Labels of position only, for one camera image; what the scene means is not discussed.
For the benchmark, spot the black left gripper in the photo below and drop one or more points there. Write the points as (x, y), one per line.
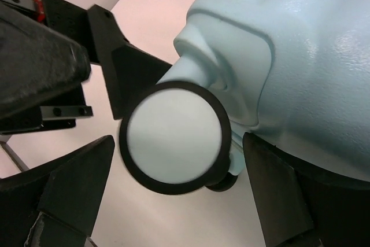
(45, 60)

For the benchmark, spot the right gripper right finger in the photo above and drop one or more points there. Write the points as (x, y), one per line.
(300, 204)

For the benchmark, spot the light blue hard-shell suitcase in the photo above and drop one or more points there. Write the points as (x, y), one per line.
(294, 73)

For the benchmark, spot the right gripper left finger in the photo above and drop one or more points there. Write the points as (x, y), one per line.
(56, 203)

